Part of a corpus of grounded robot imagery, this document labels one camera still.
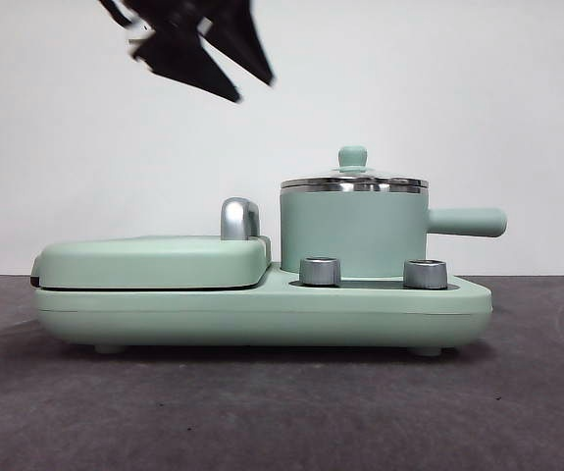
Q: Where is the glass lid with green knob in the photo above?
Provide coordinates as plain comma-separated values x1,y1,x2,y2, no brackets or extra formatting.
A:
281,143,430,188

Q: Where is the green griddle cover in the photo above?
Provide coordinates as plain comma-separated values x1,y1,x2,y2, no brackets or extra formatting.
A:
29,235,273,290

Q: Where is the silver control knob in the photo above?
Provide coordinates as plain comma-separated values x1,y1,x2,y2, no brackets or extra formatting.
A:
402,258,447,289
298,256,341,287

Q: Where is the green breakfast machine base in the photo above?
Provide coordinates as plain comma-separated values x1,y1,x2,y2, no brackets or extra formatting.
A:
33,259,493,355

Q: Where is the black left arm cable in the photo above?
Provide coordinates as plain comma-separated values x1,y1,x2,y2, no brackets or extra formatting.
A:
97,0,138,28

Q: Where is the chrome cover handle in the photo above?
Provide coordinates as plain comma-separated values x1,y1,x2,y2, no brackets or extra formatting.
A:
219,196,263,241

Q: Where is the green pot with handle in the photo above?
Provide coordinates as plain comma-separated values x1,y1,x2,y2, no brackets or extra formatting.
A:
280,182,508,276

